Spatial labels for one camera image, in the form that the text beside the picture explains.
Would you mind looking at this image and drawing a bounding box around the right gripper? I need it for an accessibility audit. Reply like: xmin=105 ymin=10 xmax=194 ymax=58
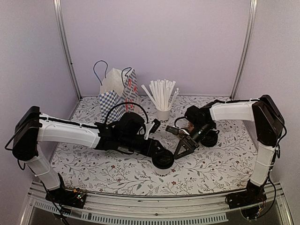
xmin=173 ymin=123 xmax=214 ymax=160

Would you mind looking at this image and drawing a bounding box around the aluminium frame post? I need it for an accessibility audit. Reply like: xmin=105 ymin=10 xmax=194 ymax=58
xmin=230 ymin=0 xmax=258 ymax=99
xmin=53 ymin=0 xmax=82 ymax=100

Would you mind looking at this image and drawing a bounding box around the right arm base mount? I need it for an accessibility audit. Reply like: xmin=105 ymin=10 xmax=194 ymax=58
xmin=225 ymin=181 xmax=267 ymax=220

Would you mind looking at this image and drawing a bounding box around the stack of black lids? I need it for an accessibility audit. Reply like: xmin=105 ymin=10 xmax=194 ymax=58
xmin=201 ymin=130 xmax=219 ymax=148

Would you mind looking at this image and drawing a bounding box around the white cup holding straws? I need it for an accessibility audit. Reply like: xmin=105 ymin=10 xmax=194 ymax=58
xmin=157 ymin=109 xmax=171 ymax=123

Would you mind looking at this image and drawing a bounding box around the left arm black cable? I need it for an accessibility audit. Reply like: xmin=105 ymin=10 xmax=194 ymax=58
xmin=103 ymin=103 xmax=150 ymax=125

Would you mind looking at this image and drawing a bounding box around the bundle of white wrapped straws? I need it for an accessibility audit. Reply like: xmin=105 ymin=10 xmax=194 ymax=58
xmin=141 ymin=79 xmax=180 ymax=112

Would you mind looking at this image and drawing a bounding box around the floral table mat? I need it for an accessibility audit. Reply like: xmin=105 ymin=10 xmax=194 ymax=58
xmin=45 ymin=95 xmax=268 ymax=196

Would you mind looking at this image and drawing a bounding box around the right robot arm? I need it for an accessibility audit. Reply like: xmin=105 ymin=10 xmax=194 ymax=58
xmin=174 ymin=95 xmax=287 ymax=204

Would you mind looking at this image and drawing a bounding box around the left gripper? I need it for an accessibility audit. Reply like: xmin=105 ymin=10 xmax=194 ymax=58
xmin=120 ymin=135 xmax=167 ymax=159

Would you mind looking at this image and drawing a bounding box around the black plastic cup lid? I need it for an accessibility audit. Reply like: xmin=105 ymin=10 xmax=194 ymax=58
xmin=152 ymin=150 xmax=174 ymax=169

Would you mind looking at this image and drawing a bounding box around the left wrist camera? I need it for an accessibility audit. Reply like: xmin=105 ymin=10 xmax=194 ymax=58
xmin=144 ymin=119 xmax=161 ymax=140

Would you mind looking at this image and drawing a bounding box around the brown cardboard cup carrier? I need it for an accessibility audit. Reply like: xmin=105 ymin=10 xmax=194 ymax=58
xmin=177 ymin=122 xmax=194 ymax=139

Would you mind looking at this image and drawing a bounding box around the white paper coffee cup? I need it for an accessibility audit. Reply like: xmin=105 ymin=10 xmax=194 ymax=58
xmin=154 ymin=167 xmax=171 ymax=177

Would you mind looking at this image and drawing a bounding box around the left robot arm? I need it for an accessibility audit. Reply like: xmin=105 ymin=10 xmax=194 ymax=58
xmin=9 ymin=106 xmax=173 ymax=203

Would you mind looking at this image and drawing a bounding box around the front aluminium rail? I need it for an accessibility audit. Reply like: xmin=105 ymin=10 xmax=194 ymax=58
xmin=20 ymin=183 xmax=294 ymax=225

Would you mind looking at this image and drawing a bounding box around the left aluminium frame post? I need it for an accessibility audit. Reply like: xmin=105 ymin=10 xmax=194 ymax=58
xmin=53 ymin=0 xmax=82 ymax=100

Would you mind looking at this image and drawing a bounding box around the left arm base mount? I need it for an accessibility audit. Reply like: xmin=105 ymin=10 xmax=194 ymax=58
xmin=45 ymin=174 xmax=87 ymax=209

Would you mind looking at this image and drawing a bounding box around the right aluminium frame post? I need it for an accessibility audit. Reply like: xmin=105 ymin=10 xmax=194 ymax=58
xmin=230 ymin=0 xmax=258 ymax=99

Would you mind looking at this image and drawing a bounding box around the checkered paper takeout bag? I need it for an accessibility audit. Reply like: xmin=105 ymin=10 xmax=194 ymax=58
xmin=93 ymin=60 xmax=138 ymax=124

